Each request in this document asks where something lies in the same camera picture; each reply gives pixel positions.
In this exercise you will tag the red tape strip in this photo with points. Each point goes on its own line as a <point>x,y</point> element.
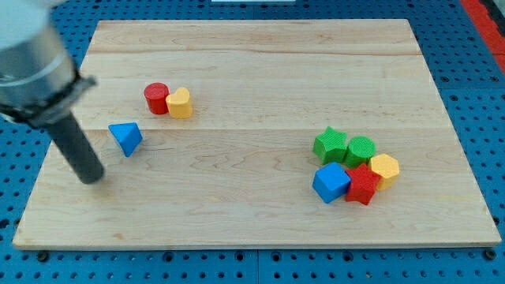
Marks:
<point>487,21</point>

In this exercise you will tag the blue triangle block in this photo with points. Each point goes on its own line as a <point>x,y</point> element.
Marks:
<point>127,136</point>

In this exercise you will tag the blue cube block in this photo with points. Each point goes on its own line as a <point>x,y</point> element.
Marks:
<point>330,182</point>

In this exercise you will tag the wooden board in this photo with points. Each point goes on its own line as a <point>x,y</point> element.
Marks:
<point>238,173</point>

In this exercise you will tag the yellow hexagon block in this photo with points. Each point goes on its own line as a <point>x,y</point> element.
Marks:
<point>387,167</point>

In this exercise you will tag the green star block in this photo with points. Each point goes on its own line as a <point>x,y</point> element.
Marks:
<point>330,146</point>

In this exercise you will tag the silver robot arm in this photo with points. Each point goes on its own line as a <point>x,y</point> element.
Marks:
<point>40,82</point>

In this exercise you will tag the yellow heart block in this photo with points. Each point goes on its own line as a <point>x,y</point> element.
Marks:
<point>179,104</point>

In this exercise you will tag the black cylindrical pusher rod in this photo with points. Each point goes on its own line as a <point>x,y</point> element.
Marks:
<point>76,149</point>

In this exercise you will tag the red cylinder block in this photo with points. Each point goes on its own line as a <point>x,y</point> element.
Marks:
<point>155,95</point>

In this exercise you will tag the red star block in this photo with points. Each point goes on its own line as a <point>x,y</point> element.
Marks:
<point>363,183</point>

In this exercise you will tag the green cylinder block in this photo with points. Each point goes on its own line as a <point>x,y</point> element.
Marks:
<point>360,149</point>

